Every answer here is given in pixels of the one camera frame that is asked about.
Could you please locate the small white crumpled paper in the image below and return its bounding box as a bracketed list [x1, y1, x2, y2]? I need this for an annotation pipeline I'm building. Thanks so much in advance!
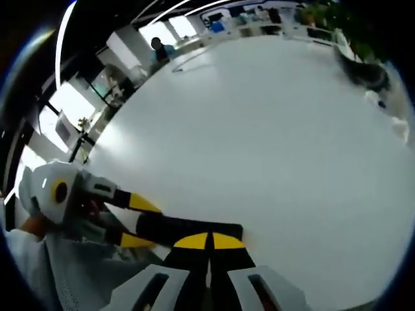
[390, 115, 410, 142]

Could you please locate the black tripod stand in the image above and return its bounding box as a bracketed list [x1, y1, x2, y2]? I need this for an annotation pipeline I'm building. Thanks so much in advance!
[68, 129, 95, 163]

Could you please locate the black remote control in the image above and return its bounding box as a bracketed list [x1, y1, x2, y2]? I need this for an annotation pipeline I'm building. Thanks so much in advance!
[135, 213, 244, 249]

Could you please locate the white framed sign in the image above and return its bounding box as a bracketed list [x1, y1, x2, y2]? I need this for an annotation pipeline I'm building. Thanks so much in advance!
[54, 111, 71, 153]

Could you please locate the curved ceiling light strip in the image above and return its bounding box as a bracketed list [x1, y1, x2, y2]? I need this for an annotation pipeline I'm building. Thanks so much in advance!
[54, 3, 78, 95]

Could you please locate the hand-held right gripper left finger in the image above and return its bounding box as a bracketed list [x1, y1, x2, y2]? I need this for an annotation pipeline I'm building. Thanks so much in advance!
[108, 231, 212, 311]

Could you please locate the dark loose cable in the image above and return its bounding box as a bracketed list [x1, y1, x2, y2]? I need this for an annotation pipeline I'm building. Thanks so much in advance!
[171, 53, 211, 74]

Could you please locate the grey mesh chair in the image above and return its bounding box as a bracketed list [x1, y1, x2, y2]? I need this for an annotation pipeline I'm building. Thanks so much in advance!
[41, 233, 169, 311]

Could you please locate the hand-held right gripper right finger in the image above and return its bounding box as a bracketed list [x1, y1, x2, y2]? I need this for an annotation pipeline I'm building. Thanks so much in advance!
[210, 232, 309, 311]

